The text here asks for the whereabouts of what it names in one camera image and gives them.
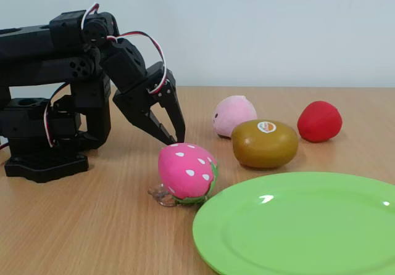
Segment red strawberry toy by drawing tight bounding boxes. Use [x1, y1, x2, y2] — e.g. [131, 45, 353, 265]
[297, 100, 343, 142]

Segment pink strawberry squishy toy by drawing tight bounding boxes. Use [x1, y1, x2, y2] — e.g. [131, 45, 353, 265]
[157, 142, 219, 207]

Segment green plastic plate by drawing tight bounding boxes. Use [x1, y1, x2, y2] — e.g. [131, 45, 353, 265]
[191, 171, 395, 275]

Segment pink plush peach toy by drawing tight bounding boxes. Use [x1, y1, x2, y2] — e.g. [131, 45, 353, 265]
[212, 94, 258, 139]

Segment clear suction cup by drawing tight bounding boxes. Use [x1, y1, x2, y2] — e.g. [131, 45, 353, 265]
[147, 183, 180, 208]

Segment brown kiwi toy with sticker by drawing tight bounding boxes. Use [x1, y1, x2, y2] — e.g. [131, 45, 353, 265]
[231, 119, 299, 169]

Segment white red gripper servo cable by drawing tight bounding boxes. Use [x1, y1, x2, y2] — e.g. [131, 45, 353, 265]
[106, 30, 169, 96]

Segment white red wrist servo cable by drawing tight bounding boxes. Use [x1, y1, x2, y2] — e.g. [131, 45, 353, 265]
[80, 2, 101, 31]

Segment white red base servo cable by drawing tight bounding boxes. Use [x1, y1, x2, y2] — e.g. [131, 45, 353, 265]
[44, 82, 71, 149]

